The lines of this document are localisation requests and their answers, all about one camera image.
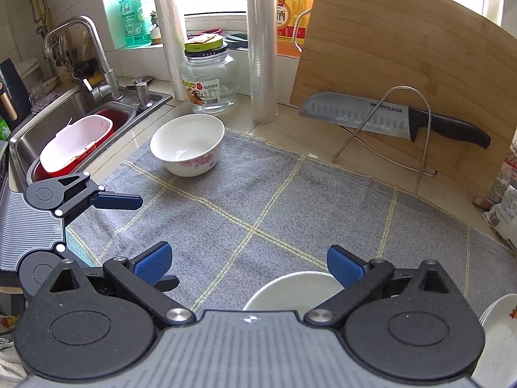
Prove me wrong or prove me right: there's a bamboo cutting board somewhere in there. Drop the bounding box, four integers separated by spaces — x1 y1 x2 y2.
290 0 517 209

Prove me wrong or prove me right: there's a steel sink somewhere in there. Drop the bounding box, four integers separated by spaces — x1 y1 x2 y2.
8 89 174 195

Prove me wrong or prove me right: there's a white fruit-print plate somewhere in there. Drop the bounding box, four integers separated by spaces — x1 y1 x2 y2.
480 294 517 388

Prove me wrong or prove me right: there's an orange cooking wine jug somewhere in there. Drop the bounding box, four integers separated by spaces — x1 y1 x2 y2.
276 0 322 58

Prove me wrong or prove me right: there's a steel faucet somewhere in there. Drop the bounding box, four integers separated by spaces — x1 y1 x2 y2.
42 15 124 103

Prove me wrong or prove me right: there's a white ceramic bowl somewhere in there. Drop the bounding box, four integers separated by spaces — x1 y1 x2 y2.
150 114 225 177
242 272 344 312

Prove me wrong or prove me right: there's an orange and white bag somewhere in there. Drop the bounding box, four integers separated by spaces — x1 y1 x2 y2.
485 154 517 207

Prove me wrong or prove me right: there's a black container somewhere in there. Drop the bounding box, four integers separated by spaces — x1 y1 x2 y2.
0 59 32 130

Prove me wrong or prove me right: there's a black-handled kitchen knife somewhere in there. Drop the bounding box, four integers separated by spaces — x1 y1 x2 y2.
299 92 492 149

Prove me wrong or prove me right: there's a tall plastic wrap roll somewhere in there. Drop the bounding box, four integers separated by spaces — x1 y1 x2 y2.
245 0 279 125

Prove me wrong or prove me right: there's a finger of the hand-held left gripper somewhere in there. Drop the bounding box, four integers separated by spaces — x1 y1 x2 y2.
157 274 181 292
54 172 144 223

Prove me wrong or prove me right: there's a green dish soap bottle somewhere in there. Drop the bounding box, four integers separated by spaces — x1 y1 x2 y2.
117 0 152 48

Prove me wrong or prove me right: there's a metal wire rack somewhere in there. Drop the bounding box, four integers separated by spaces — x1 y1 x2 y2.
293 8 439 195

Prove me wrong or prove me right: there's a steel sink soap dispenser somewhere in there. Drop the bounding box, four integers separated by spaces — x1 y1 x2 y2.
126 76 156 112

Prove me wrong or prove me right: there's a small potted plant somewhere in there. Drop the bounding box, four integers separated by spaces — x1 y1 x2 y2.
149 10 162 45

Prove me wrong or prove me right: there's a grey round lid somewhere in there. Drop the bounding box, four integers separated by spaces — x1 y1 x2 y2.
224 32 250 49

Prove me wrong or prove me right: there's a white plastic basket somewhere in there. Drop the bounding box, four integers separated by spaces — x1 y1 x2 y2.
39 114 114 178

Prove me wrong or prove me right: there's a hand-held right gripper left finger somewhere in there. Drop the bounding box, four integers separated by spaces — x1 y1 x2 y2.
39 242 195 329

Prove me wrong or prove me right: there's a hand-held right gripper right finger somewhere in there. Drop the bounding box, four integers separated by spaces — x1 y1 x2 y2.
303 245 460 329

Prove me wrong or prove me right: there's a grey checked cloth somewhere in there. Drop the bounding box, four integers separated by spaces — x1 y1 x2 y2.
65 128 517 316

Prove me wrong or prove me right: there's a red plastic basin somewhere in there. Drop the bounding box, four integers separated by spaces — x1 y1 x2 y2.
32 107 138 182

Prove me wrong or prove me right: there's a short plastic wrap roll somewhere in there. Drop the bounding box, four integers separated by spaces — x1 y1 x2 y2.
155 0 190 102

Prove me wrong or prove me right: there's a white and blue bag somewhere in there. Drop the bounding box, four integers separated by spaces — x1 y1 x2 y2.
482 186 517 251

